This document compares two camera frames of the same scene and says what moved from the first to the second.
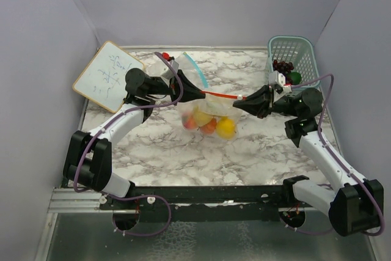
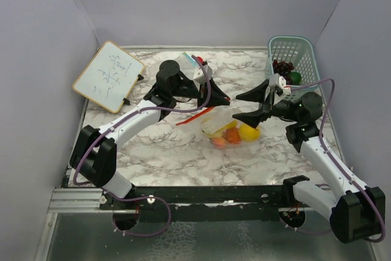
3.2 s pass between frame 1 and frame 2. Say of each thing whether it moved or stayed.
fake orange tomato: moved
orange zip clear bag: moved
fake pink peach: moved
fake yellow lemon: moved
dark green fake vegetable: stayed
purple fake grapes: stayed
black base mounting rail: stayed
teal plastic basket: stayed
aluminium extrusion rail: stayed
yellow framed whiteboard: stayed
